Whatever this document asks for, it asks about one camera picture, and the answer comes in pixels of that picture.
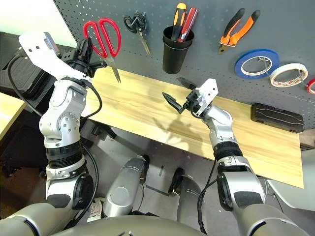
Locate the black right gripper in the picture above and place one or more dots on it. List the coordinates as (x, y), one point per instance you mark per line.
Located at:
(194, 102)

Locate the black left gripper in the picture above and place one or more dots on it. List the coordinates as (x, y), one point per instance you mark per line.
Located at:
(83, 66)

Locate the orange black pliers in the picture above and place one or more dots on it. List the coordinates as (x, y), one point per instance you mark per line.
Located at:
(233, 38)

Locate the white tape roll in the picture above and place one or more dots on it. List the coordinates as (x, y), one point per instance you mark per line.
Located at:
(273, 82)

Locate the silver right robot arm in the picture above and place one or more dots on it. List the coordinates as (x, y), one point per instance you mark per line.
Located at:
(221, 127)

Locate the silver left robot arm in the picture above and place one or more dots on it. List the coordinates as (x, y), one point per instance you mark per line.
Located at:
(66, 118)

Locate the dark grey pegboard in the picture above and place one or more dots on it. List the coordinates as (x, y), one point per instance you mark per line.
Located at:
(137, 64)

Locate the black cup holder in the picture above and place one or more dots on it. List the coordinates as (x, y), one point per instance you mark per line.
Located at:
(174, 61)

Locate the blue tape roll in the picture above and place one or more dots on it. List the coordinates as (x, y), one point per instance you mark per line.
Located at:
(238, 68)

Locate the large black ribbed case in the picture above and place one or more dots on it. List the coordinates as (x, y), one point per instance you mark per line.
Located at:
(29, 81)

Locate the black table leg brace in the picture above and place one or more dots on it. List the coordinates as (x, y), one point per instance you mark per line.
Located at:
(103, 130)

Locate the metal peg hook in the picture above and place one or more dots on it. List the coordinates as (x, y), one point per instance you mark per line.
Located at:
(302, 77)
(265, 65)

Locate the yellow wooden side table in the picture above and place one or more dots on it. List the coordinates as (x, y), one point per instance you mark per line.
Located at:
(9, 110)

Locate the small black tool case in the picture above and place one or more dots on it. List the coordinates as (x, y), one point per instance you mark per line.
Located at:
(275, 116)

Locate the silver right robot leg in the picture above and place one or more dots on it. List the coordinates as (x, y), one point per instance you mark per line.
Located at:
(189, 196)

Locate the silver robot leg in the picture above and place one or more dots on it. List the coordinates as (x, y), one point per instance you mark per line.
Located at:
(125, 186)
(189, 196)

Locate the silver left robot leg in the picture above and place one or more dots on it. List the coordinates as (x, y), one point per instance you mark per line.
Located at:
(125, 186)

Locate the red tape roll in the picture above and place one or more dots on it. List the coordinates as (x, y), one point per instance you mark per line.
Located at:
(308, 88)

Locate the grey white sneaker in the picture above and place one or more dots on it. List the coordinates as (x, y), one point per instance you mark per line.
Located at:
(96, 209)

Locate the grey robot torso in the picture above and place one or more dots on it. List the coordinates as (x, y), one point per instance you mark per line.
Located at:
(128, 228)

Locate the light grey rounded object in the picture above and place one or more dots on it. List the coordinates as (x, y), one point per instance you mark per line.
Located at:
(295, 186)

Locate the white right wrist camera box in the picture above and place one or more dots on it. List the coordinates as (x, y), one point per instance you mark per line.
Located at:
(208, 93)

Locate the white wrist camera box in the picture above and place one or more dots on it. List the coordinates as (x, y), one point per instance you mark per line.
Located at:
(44, 56)
(208, 93)

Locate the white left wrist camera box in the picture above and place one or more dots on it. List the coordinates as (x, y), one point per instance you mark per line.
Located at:
(44, 56)

